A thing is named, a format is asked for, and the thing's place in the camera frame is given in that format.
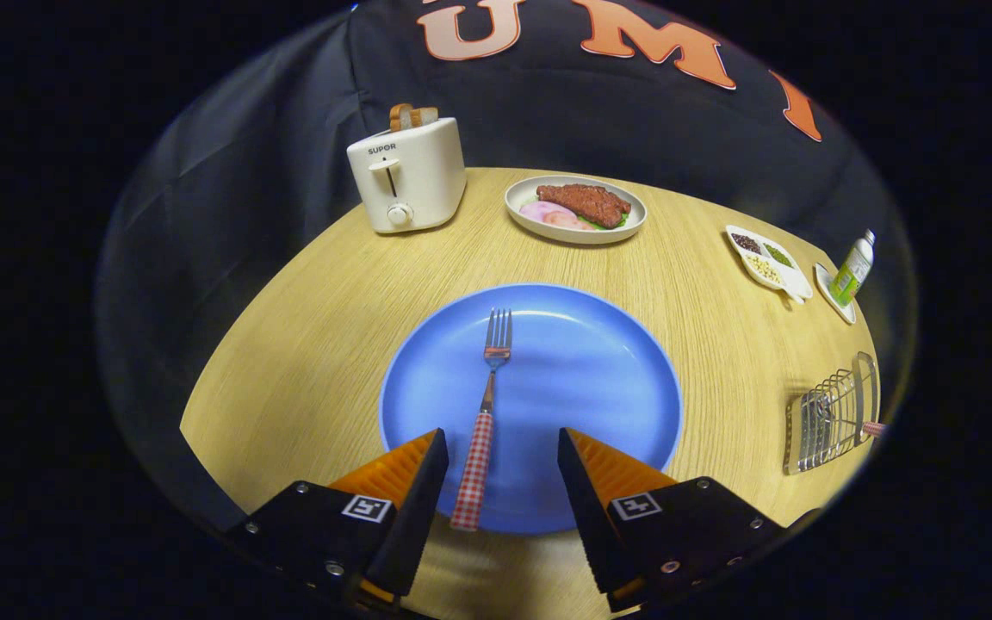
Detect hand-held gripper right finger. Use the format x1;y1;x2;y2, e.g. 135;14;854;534
557;426;815;614

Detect brown steak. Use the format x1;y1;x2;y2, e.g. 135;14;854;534
536;183;632;229

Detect white divided dish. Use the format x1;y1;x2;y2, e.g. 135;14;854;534
725;225;815;305

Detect fork with checkered handle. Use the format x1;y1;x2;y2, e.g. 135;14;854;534
449;308;513;531

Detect silver bottle green label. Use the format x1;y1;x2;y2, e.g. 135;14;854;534
829;229;877;307

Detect blue round plate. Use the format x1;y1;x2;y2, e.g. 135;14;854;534
378;283;684;535

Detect black backdrop cloth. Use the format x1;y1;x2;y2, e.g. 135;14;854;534
96;0;906;535

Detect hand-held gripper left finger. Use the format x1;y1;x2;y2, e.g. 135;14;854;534
227;428;450;608

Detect small white coaster dish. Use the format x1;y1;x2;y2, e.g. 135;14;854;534
814;263;857;326

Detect metal cutlery rack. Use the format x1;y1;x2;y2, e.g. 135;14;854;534
784;351;881;476

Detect cream white toaster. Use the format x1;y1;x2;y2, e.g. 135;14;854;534
346;117;468;235

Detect yellow beans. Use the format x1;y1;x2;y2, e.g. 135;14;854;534
744;255;785;287

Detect grey oval food plate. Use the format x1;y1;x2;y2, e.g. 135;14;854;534
505;176;648;245

